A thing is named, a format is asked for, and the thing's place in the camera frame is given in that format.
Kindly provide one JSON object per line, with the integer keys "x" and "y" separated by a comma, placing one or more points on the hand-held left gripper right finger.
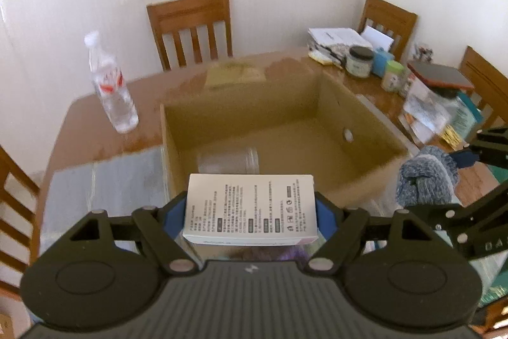
{"x": 326, "y": 216}

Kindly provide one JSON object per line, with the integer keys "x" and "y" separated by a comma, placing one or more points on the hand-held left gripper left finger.
{"x": 172, "y": 219}

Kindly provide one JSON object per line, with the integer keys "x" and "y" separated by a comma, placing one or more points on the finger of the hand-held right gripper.
{"x": 492, "y": 148}
{"x": 472, "y": 220}

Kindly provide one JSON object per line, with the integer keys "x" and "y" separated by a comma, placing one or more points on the blue grey knitted sock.
{"x": 426, "y": 176}

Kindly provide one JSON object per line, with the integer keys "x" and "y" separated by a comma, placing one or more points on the white printed carton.
{"x": 250, "y": 206}

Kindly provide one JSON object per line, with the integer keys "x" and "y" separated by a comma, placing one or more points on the brown cardboard box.
{"x": 297, "y": 108}

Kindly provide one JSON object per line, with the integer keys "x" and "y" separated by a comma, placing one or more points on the teal book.
{"x": 468, "y": 114}

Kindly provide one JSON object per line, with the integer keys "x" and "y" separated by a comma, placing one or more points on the yellow patterned packet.
{"x": 451, "y": 135}

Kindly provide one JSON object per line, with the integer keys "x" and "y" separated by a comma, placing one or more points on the wooden chair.
{"x": 190, "y": 17}
{"x": 12, "y": 184}
{"x": 482, "y": 75}
{"x": 391, "y": 17}

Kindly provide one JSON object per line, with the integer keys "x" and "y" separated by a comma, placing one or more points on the clear bag of papers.
{"x": 426, "y": 110}

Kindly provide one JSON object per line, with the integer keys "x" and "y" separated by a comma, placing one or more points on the clear plastic jar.
{"x": 228, "y": 162}

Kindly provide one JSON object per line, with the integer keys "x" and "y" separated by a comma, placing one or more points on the grey checked tablecloth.
{"x": 99, "y": 184}

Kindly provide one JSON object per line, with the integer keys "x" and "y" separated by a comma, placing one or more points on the red black pad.
{"x": 440, "y": 75}

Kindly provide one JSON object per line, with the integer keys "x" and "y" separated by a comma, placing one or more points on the green lidded cup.
{"x": 393, "y": 77}

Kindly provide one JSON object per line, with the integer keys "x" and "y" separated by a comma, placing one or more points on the clear plastic water bottle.
{"x": 115, "y": 92}

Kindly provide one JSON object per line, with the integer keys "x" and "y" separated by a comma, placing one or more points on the blue plastic container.
{"x": 384, "y": 61}

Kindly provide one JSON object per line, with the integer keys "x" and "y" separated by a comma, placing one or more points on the glass jar with black lid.
{"x": 359, "y": 63}

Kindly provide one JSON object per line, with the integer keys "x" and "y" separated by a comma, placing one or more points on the white envelope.
{"x": 377, "y": 37}

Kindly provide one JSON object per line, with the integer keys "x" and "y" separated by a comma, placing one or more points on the stack of white papers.
{"x": 337, "y": 39}

